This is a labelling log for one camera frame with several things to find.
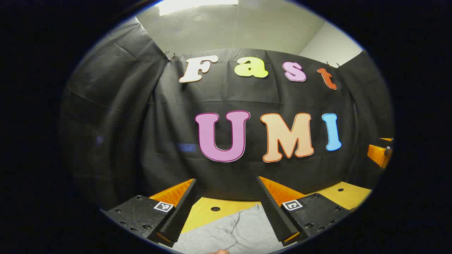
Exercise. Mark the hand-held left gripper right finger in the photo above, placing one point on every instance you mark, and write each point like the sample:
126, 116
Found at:
272, 211

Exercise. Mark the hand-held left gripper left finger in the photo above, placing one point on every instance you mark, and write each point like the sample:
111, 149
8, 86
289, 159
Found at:
180, 211

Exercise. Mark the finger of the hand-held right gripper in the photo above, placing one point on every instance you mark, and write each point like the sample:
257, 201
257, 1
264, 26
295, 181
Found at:
378, 155

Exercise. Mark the grey sweatshirt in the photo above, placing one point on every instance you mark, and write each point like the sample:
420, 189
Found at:
219, 236

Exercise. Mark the black backdrop cloth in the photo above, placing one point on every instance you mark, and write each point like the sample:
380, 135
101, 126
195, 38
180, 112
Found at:
247, 95

